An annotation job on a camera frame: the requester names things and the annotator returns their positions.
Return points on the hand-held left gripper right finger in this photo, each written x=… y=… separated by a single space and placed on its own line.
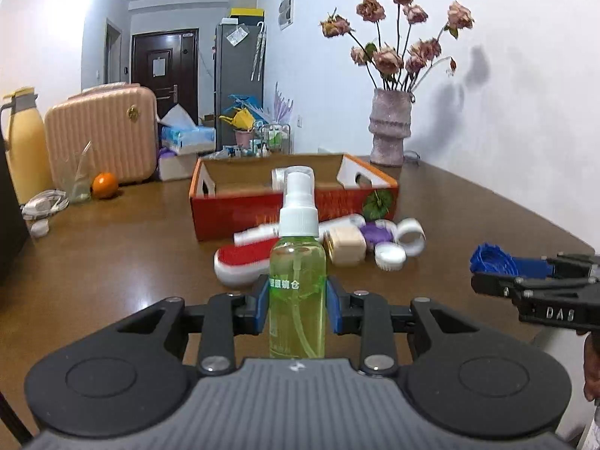
x=333 y=307

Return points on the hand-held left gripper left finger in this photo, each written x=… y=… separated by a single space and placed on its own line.
x=261 y=304

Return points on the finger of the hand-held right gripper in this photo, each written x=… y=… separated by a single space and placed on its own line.
x=534 y=267
x=492 y=283

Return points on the blue ribbed object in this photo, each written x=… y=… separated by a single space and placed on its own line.
x=492 y=258

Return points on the green spray bottle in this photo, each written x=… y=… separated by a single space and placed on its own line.
x=297 y=290

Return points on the red and white lint brush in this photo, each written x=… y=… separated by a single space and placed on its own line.
x=239 y=258

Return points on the beige square jar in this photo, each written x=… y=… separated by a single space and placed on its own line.
x=347 y=243

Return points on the white round disc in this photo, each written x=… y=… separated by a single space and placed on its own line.
x=390 y=257

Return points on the white squeeze tube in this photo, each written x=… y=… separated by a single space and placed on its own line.
x=344 y=222

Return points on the red cardboard box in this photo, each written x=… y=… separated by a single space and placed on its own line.
x=234 y=215

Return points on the white plastic container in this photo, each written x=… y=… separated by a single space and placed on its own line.
x=276 y=176

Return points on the person's right hand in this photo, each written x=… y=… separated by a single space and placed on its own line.
x=591 y=365

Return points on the white box with purple cloth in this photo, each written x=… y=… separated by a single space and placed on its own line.
x=178 y=168

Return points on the metal rack with bottles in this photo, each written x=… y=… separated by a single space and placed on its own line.
x=274 y=140

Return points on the pink flowerpot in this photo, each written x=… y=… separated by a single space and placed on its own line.
x=243 y=138

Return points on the blue tissue pack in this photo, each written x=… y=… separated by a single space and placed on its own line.
x=192 y=136

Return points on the yellow watering can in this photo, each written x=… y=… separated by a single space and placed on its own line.
x=241 y=119

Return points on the pink textured vase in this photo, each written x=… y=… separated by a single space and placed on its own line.
x=389 y=126

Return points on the orange fruit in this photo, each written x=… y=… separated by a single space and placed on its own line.
x=104 y=186

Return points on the purple feather decoration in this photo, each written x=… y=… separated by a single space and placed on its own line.
x=281 y=108

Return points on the clear drinking glass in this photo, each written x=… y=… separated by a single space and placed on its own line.
x=80 y=192

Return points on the grey refrigerator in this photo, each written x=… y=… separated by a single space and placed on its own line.
x=234 y=79

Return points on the pink ribbed suitcase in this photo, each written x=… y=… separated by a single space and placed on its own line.
x=103 y=136

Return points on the small white round cap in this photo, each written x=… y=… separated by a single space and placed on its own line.
x=40 y=229

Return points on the bunch of dried roses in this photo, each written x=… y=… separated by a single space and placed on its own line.
x=388 y=58

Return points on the clear hanging umbrella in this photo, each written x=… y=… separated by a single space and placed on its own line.
x=258 y=56

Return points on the black paper bag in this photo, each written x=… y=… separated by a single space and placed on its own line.
x=9 y=225

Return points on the dark brown entrance door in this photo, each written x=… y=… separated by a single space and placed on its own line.
x=140 y=56

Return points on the yellow thermos jug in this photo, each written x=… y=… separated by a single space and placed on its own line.
x=28 y=150

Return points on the grey interior door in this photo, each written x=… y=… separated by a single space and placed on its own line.
x=113 y=56

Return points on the yellow box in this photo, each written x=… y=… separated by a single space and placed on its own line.
x=248 y=12

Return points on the wall picture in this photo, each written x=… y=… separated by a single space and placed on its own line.
x=286 y=9

